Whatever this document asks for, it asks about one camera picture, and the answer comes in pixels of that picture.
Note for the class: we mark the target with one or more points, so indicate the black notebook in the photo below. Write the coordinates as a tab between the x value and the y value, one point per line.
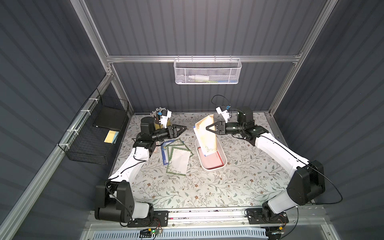
110	118

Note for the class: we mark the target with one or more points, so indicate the coloured pencils bunch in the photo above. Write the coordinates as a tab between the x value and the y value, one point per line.
158	113

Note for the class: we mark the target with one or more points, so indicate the white plastic storage box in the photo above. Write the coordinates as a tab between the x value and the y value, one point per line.
220	150

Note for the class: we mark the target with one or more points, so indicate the aluminium front rail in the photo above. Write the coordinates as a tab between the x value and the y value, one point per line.
236	217

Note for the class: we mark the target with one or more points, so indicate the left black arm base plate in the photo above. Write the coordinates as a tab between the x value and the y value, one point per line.
148	219

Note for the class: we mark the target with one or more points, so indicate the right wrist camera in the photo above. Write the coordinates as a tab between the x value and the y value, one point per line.
225	112

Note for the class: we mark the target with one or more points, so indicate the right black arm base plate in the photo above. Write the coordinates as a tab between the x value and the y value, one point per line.
263	216

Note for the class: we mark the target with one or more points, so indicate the yellow sticky notes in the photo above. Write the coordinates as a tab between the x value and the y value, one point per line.
111	136

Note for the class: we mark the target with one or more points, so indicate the floral table mat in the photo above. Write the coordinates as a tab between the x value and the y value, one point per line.
250	177

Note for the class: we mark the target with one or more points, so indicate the white wire mesh basket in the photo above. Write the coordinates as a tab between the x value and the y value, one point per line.
221	72

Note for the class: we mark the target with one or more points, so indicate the white glue bottle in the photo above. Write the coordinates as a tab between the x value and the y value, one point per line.
199	78

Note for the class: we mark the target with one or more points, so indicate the pink red-edged stationery paper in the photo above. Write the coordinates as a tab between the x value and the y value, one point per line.
212	161

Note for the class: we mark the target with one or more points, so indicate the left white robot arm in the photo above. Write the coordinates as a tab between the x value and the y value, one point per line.
114	197

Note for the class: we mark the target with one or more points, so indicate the blue floral stationery paper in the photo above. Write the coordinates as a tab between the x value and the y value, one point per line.
164	151

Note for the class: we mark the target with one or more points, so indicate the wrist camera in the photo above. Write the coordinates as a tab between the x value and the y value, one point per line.
164	118
225	112

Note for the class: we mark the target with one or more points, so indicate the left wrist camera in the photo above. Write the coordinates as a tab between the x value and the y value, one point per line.
164	118

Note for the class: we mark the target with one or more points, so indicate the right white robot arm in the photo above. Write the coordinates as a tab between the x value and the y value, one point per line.
307	180

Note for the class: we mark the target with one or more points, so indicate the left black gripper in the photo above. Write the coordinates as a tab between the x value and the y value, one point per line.
174	131

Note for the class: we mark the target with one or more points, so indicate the white ribbed cable duct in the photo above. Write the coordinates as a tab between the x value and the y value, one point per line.
243	233

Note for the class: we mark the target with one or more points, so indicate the black wire wall basket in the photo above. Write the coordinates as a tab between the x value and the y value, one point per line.
85	142

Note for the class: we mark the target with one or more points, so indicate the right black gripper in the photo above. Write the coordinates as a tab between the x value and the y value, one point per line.
221	127

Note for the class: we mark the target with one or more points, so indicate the beige stationery paper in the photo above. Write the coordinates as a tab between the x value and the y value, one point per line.
201	125

